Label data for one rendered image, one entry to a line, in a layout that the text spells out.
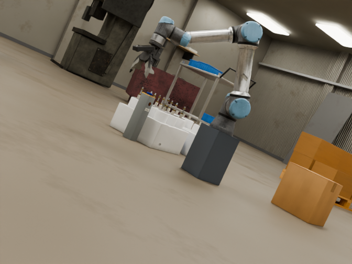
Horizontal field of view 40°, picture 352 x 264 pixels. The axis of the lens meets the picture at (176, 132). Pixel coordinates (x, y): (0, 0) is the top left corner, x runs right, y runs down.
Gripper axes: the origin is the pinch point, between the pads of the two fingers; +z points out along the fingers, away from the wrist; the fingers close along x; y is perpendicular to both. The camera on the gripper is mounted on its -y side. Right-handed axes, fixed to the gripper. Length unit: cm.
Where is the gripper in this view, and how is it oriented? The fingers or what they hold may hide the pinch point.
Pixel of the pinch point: (136, 74)
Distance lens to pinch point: 263.3
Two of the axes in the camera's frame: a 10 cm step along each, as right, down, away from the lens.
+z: -4.5, 8.9, -0.4
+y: 6.3, 3.4, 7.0
